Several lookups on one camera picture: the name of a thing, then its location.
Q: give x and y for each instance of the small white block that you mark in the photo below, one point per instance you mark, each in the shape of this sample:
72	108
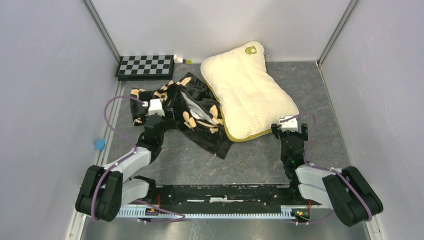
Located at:
178	59

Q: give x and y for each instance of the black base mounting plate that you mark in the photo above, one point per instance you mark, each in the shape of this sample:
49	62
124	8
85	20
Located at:
224	198

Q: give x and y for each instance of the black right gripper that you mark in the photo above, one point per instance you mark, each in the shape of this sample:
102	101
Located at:
303	135

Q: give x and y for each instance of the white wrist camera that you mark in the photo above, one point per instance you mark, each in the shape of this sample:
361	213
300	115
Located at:
154	107
288	123

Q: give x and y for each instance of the black floral pillowcase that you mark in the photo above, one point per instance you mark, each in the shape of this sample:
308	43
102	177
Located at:
189	106

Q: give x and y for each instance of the blue small object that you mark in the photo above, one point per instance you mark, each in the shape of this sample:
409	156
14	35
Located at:
100	144

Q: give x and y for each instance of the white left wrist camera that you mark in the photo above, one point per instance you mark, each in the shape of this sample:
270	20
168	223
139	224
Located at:
154	107

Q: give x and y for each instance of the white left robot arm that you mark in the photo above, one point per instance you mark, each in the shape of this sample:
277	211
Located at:
106	189

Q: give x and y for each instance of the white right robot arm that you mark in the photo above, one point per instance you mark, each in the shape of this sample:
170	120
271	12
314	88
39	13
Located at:
343	190

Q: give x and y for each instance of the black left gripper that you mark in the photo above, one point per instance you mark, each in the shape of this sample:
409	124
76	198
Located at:
168	123

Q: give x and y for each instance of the black grey checkerboard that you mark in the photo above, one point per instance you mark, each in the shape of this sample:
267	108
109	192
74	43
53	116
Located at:
145	68

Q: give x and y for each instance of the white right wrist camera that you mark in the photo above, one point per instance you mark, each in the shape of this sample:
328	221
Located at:
288	123

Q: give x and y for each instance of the white yellow pillow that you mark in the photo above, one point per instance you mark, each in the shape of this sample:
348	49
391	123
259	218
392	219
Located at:
250	99

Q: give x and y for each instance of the white pillow label tag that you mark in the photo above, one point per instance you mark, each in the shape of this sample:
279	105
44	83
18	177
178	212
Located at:
266	51

